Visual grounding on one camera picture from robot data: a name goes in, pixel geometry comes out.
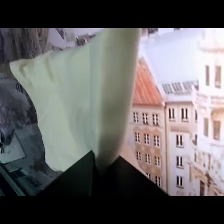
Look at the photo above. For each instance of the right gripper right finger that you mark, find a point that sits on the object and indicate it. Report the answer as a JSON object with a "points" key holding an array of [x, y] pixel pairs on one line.
{"points": [[130, 183]]}

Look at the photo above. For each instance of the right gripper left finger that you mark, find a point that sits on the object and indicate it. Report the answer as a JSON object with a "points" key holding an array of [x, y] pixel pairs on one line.
{"points": [[76, 181]]}

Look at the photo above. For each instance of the pale green garment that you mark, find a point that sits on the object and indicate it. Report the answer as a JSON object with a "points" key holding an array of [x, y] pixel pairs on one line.
{"points": [[83, 103]]}

